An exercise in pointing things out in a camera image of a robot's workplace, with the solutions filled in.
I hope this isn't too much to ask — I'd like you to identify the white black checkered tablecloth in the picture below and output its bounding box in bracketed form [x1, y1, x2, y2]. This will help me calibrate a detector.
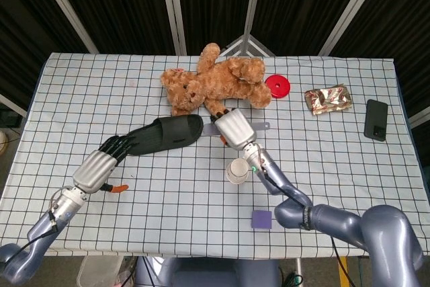
[0, 52, 430, 259]

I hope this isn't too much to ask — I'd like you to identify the gold foil snack wrapper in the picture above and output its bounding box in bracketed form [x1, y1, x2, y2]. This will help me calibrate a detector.
[304, 83, 353, 116]

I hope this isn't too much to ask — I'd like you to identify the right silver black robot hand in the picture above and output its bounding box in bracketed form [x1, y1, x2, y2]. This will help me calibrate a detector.
[210, 107, 259, 151]

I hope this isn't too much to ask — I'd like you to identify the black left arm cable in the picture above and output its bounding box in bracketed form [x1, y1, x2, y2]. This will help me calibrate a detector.
[18, 211, 58, 257]

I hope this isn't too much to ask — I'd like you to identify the red plastic disc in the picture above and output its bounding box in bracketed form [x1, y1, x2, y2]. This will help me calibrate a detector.
[264, 74, 292, 99]

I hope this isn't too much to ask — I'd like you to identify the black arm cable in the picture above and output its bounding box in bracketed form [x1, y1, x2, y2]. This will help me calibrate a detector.
[18, 211, 58, 257]
[263, 172, 313, 209]

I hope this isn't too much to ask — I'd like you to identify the grey-blue robot torso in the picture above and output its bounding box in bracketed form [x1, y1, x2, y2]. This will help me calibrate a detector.
[134, 255, 280, 287]

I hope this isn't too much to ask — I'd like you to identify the black rubber slipper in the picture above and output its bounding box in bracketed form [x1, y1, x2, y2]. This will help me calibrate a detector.
[126, 114, 205, 157]

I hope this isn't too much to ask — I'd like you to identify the black smartphone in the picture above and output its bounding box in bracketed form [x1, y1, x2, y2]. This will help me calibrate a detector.
[363, 99, 389, 142]

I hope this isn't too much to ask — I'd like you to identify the clear plastic container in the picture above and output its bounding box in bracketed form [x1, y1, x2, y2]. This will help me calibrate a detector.
[76, 255, 126, 287]

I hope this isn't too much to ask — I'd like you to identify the white screen frame post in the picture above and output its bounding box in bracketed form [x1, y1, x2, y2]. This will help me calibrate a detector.
[220, 0, 277, 56]
[157, 0, 187, 56]
[33, 0, 100, 54]
[317, 0, 382, 56]

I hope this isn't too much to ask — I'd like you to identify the brown plush teddy bear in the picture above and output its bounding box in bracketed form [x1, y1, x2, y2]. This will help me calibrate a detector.
[160, 42, 272, 117]

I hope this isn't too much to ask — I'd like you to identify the white paper cup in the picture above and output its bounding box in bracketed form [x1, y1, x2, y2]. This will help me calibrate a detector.
[225, 157, 251, 186]

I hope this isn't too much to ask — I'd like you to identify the purple foam cube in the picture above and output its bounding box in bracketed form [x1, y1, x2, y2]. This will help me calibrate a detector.
[251, 209, 273, 231]

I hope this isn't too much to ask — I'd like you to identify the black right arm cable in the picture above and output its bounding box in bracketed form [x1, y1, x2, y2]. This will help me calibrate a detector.
[263, 172, 313, 209]

